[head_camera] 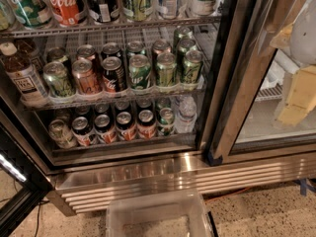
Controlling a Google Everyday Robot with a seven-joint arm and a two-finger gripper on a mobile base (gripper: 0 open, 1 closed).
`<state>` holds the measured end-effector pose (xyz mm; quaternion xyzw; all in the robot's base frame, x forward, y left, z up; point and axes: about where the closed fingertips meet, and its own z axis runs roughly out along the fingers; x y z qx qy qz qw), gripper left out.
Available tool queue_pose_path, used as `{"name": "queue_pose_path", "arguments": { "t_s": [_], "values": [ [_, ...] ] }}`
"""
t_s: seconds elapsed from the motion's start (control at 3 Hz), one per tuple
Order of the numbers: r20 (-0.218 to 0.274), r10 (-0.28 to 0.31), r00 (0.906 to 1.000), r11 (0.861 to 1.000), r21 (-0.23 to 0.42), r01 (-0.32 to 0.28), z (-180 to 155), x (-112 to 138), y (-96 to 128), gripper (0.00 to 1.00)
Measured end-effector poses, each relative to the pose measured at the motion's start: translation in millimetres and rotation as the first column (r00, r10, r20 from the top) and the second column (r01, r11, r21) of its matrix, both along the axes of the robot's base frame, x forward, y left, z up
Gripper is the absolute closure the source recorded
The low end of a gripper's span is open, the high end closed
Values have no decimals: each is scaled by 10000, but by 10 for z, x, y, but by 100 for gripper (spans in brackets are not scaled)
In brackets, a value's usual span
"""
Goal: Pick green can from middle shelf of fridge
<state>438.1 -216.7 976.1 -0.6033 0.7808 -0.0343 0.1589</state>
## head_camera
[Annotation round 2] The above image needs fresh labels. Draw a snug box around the green can behind 7up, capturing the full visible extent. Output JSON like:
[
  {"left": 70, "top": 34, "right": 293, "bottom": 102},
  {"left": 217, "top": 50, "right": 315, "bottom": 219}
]
[{"left": 126, "top": 40, "right": 146, "bottom": 59}]

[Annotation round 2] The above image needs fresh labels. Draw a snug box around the dark green can second row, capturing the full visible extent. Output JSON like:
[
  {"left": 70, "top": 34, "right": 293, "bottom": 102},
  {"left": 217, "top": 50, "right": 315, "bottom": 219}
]
[{"left": 46, "top": 47, "right": 71, "bottom": 72}]

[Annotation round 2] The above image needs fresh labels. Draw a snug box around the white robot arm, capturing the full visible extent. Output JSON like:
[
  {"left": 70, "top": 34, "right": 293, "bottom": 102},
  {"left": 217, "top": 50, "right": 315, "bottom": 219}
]
[{"left": 270, "top": 0, "right": 316, "bottom": 125}]

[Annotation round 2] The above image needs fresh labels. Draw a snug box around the pale green can front left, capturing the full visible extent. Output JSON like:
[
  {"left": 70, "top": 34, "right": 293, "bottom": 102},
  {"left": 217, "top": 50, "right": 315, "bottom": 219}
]
[{"left": 43, "top": 61, "right": 75, "bottom": 98}]

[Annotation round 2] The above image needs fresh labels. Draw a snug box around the teal label bottle top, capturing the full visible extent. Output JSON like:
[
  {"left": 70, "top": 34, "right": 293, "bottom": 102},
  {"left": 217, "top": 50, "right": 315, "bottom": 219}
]
[{"left": 7, "top": 0, "right": 52, "bottom": 29}]

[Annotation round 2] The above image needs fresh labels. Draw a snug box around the black can second row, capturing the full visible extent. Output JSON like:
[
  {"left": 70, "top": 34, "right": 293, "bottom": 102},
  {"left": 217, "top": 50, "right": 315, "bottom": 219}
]
[{"left": 101, "top": 42, "right": 123, "bottom": 60}]

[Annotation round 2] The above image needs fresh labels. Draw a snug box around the coke can bottom front right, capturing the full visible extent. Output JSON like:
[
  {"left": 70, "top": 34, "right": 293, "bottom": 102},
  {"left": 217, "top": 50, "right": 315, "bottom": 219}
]
[{"left": 137, "top": 110, "right": 156, "bottom": 139}]

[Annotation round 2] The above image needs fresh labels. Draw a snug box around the iced tea bottle front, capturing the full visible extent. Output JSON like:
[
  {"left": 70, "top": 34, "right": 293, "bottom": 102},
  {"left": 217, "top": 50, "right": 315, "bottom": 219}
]
[{"left": 0, "top": 42, "right": 48, "bottom": 107}]

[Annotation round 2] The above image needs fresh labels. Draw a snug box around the orange can second row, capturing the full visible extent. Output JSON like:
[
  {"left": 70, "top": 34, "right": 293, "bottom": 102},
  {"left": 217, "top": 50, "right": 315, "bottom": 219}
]
[{"left": 76, "top": 44, "right": 100, "bottom": 70}]

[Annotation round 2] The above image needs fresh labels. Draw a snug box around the iced tea bottle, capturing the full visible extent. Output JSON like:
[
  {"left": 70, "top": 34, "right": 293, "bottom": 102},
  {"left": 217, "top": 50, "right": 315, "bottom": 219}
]
[
  {"left": 0, "top": 42, "right": 48, "bottom": 107},
  {"left": 14, "top": 38, "right": 46, "bottom": 72}
]

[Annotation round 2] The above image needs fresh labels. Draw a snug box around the green bottle top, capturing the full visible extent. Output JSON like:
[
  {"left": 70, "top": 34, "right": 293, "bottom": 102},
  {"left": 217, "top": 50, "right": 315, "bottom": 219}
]
[{"left": 121, "top": 0, "right": 153, "bottom": 22}]

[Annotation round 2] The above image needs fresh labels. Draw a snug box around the orange soda can front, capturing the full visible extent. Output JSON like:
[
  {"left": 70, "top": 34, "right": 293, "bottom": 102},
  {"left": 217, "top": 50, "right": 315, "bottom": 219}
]
[{"left": 72, "top": 59, "right": 102, "bottom": 95}]

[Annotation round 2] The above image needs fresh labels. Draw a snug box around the middle wire shelf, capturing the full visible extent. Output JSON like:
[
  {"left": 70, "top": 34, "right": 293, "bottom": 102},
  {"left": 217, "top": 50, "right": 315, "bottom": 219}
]
[{"left": 21, "top": 81, "right": 205, "bottom": 110}]

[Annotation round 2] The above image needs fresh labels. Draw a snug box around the black coke can front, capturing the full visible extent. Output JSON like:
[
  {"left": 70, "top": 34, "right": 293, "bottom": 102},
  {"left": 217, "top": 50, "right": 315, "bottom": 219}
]
[{"left": 102, "top": 56, "right": 127, "bottom": 93}]

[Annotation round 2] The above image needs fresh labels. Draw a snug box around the wire shelf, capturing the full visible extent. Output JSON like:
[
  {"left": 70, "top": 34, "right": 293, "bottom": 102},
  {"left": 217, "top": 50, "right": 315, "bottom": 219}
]
[
  {"left": 21, "top": 81, "right": 205, "bottom": 110},
  {"left": 0, "top": 16, "right": 221, "bottom": 39}
]

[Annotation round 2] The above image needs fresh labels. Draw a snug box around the top wire shelf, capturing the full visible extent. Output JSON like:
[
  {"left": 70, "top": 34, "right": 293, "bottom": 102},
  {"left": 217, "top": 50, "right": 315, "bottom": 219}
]
[{"left": 0, "top": 16, "right": 221, "bottom": 39}]

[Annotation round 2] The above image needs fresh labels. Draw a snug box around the iced tea bottle rear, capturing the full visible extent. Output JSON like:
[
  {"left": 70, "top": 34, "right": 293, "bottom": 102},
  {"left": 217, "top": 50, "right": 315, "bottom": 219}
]
[{"left": 14, "top": 38, "right": 46, "bottom": 72}]

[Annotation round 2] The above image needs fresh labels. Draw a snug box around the green ginger ale can front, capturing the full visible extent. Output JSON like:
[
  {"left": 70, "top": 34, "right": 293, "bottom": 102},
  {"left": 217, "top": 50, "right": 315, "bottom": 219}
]
[{"left": 156, "top": 51, "right": 177, "bottom": 87}]

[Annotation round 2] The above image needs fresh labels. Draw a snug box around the open black fridge door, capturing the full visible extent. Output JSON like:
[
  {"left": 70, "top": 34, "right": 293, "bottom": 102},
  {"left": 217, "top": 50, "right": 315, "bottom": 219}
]
[{"left": 0, "top": 96, "right": 55, "bottom": 237}]

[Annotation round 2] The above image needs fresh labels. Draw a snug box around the clear plastic bin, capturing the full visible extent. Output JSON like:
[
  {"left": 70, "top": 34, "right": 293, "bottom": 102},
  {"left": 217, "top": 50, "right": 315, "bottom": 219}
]
[{"left": 106, "top": 189, "right": 214, "bottom": 237}]

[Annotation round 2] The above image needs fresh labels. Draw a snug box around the black cola bottle top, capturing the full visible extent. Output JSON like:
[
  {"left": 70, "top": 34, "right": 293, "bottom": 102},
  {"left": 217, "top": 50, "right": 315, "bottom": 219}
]
[{"left": 87, "top": 0, "right": 119, "bottom": 24}]

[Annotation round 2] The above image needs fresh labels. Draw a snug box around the coke can bottom far left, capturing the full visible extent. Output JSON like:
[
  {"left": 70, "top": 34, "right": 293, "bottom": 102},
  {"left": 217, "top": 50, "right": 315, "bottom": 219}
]
[{"left": 72, "top": 117, "right": 97, "bottom": 146}]

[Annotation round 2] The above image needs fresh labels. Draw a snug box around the coke can bottom front left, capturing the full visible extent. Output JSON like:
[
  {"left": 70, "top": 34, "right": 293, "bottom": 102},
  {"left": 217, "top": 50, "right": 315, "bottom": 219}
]
[{"left": 94, "top": 115, "right": 117, "bottom": 144}]

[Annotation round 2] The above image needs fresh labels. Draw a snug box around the green 7up can front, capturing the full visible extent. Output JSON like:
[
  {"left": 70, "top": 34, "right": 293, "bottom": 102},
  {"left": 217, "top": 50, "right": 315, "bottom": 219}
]
[{"left": 128, "top": 54, "right": 151, "bottom": 90}]

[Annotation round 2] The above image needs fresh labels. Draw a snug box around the stainless steel fridge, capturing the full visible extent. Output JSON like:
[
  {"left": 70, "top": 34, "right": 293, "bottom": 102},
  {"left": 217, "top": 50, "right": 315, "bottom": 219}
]
[{"left": 0, "top": 0, "right": 315, "bottom": 216}]

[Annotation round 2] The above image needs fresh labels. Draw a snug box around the maroon can second row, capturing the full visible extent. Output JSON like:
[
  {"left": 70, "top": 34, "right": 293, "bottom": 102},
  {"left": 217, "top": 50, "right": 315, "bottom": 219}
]
[{"left": 151, "top": 39, "right": 172, "bottom": 64}]

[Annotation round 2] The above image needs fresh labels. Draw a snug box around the clear label bottle top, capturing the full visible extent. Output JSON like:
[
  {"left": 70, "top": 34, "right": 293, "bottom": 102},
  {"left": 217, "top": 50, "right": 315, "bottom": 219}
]
[{"left": 155, "top": 0, "right": 187, "bottom": 20}]

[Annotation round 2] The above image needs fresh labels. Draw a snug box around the coke can bottom front middle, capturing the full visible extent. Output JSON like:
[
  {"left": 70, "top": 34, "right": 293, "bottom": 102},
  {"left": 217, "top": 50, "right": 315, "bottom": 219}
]
[{"left": 117, "top": 112, "right": 136, "bottom": 141}]

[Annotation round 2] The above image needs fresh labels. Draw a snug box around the water bottle bottom shelf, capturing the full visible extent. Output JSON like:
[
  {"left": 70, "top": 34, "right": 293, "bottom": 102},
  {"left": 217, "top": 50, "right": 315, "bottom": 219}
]
[{"left": 175, "top": 96, "right": 197, "bottom": 133}]

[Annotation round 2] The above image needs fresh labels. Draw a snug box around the pale can bottom left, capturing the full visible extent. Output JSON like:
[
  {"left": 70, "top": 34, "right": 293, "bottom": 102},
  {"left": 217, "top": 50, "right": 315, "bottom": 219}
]
[{"left": 48, "top": 119, "right": 77, "bottom": 149}]

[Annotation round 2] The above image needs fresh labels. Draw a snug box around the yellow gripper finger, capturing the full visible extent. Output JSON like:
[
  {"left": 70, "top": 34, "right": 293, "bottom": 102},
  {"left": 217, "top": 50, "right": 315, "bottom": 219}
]
[
  {"left": 270, "top": 24, "right": 293, "bottom": 49},
  {"left": 276, "top": 65, "right": 316, "bottom": 125}
]

